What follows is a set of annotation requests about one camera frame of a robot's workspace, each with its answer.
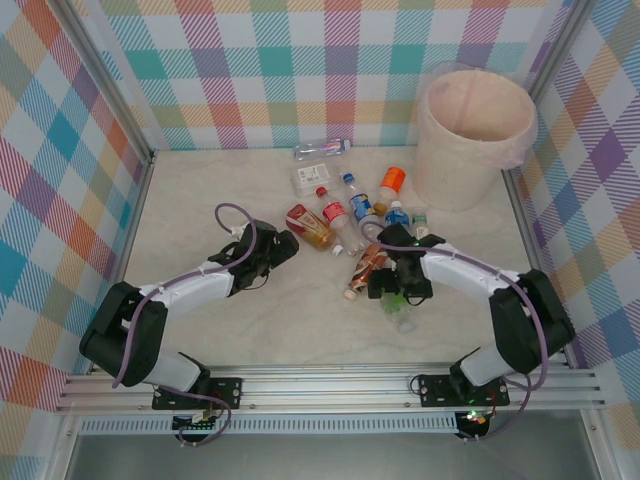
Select green clear plastic bottle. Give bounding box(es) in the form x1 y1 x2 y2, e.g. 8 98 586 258
378 294 417 335

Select white cap blue label bottle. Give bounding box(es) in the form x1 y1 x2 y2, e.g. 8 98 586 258
383 199 412 231

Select purple cable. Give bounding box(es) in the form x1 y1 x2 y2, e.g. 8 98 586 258
112 202 259 447
357 219 550 444

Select amber tea bottle red label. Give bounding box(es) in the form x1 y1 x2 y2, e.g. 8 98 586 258
285 203 346 257

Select clear plastic bin liner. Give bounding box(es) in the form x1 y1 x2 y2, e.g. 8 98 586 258
417 59 542 172

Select beige round bin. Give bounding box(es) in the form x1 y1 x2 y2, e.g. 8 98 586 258
413 68 539 214

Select aluminium frame post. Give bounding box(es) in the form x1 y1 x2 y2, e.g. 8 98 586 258
49 0 156 169
519 0 601 101

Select aluminium side rail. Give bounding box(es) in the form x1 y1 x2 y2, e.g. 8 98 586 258
501 169 574 370
87 149 157 376

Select red cap red label bottle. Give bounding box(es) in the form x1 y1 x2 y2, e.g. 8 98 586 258
314 185 369 254

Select clear bottle white label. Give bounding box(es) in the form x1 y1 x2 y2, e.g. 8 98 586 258
291 162 334 197

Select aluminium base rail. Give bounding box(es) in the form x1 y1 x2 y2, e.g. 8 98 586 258
54 363 609 415

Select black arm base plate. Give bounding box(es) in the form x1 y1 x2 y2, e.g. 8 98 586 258
151 375 245 412
416 372 512 409

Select clear bottle blue red label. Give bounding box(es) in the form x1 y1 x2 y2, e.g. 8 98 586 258
293 138 352 162

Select small circuit board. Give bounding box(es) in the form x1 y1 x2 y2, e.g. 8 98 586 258
457 408 494 432
172 409 224 435

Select green label clear bottle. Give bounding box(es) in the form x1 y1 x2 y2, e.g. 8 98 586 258
409 212 432 240

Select blue cap yellow blue label bottle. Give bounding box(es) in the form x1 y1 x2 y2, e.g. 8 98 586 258
341 171 381 236

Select white slotted cable duct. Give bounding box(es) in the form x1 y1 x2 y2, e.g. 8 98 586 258
78 412 460 436

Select crushed brown orange bottle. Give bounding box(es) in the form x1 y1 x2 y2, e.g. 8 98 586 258
343 243 389 301

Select orange bottle brown cap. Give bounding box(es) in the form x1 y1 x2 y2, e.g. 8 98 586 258
375 166 407 214

